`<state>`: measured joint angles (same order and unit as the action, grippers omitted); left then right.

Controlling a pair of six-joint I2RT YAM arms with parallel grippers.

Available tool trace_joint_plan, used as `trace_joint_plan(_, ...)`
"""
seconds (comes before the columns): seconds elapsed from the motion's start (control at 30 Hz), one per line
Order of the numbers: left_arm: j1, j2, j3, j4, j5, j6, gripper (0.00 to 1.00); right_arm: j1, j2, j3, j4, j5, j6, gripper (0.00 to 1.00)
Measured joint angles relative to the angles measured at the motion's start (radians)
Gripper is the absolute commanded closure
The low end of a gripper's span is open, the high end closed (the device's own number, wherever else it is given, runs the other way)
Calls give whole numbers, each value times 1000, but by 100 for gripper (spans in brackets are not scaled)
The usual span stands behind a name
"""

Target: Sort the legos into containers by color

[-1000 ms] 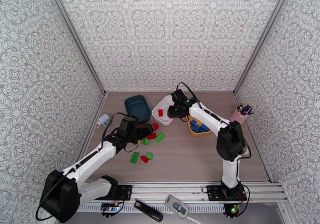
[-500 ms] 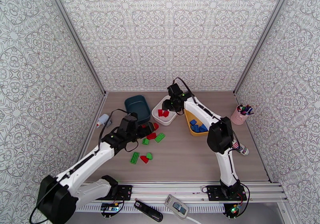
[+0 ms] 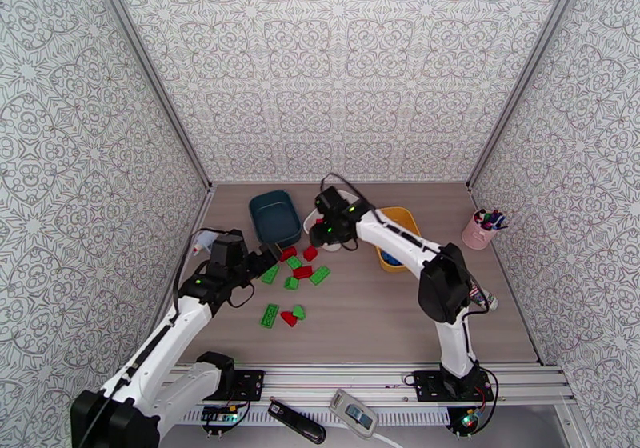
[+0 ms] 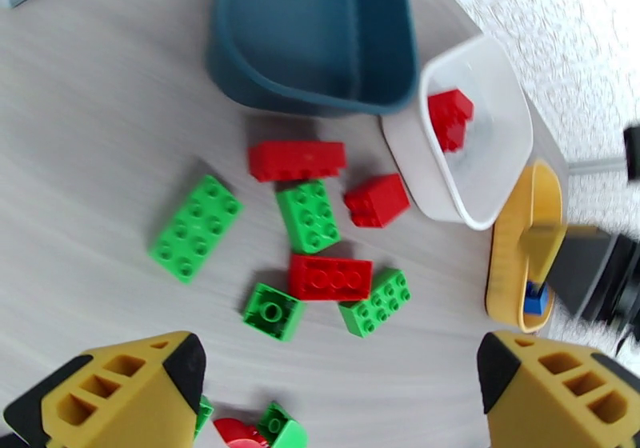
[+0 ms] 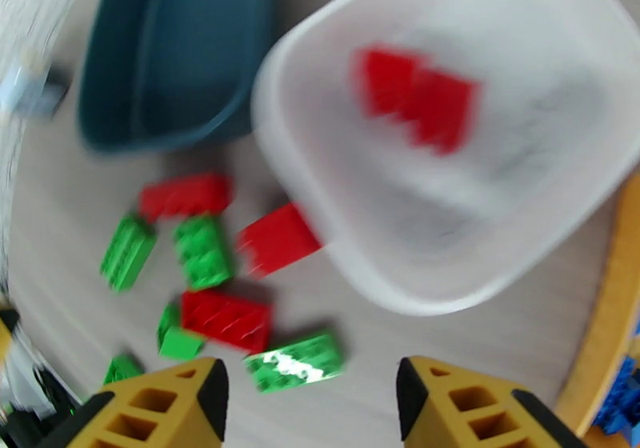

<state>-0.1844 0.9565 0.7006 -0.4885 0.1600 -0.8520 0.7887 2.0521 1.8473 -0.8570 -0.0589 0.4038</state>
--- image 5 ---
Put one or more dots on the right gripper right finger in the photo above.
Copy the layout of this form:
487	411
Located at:
475	411

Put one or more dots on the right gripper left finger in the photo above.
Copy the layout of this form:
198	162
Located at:
150	411

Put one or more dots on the blue lego brick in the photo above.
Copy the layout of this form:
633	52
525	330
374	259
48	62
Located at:
620	396

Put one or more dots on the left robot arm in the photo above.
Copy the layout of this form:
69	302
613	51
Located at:
30	376

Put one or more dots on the green curved lego brick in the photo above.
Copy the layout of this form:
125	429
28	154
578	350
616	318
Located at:
177	341
205	251

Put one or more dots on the red sloped lego brick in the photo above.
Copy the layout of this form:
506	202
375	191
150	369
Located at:
225	319

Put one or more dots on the green flat lego plate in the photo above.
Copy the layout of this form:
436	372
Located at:
295	361

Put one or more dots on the yellow plastic container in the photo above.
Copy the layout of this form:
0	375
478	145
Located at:
610	311

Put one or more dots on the white plastic container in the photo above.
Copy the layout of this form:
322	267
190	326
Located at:
450	211

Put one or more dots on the teal plastic container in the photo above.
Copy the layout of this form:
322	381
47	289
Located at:
190	51

